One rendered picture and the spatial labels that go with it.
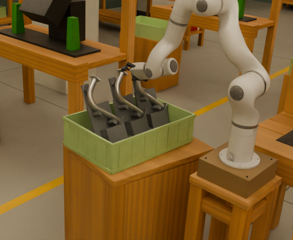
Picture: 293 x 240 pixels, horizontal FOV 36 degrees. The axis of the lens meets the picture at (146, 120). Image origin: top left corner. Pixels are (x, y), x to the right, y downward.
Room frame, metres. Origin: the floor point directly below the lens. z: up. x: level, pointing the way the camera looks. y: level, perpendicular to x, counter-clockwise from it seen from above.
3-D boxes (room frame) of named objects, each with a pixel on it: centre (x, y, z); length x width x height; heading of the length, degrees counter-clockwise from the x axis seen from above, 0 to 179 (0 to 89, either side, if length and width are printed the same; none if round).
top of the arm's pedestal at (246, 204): (1.90, -0.45, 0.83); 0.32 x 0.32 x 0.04; 49
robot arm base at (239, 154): (1.89, -0.44, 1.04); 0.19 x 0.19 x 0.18
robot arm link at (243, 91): (1.86, -0.42, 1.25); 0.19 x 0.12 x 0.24; 141
